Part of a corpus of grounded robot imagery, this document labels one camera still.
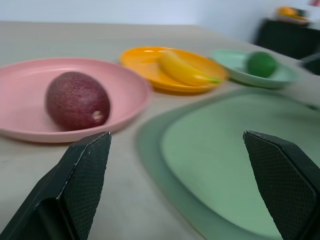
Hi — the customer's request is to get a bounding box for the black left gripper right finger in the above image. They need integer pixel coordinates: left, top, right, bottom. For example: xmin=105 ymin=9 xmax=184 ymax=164
xmin=242 ymin=130 xmax=320 ymax=240

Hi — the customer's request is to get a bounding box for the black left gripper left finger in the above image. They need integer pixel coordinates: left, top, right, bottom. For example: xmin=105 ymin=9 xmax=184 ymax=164
xmin=0 ymin=131 xmax=112 ymax=240

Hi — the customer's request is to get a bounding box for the pink plate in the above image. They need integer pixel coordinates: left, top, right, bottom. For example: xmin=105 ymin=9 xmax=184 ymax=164
xmin=0 ymin=57 xmax=153 ymax=144

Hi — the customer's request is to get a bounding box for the light green plate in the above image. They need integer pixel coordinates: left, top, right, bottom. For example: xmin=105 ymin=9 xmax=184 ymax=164
xmin=209 ymin=49 xmax=300 ymax=90

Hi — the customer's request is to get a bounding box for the orange plate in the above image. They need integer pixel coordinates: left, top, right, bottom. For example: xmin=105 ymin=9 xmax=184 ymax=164
xmin=119 ymin=46 xmax=229 ymax=96

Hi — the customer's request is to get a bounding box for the green tray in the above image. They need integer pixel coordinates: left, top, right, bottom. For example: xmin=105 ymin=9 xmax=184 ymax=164
xmin=136 ymin=87 xmax=320 ymax=240

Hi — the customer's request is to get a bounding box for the dark red oval fruit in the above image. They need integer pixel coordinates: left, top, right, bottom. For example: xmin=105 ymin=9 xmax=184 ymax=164
xmin=45 ymin=71 xmax=111 ymax=132

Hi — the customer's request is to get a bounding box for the green round fruit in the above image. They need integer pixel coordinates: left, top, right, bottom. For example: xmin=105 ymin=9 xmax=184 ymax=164
xmin=245 ymin=51 xmax=278 ymax=78

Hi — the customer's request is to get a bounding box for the black cabinet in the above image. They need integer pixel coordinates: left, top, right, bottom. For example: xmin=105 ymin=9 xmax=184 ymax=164
xmin=254 ymin=18 xmax=320 ymax=76

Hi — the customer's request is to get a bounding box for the yellow banana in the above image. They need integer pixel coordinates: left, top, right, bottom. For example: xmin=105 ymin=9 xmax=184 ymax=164
xmin=159 ymin=49 xmax=223 ymax=87

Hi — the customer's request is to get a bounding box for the orange object on white dish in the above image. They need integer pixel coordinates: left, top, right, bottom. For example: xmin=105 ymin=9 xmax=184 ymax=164
xmin=274 ymin=6 xmax=312 ymax=26

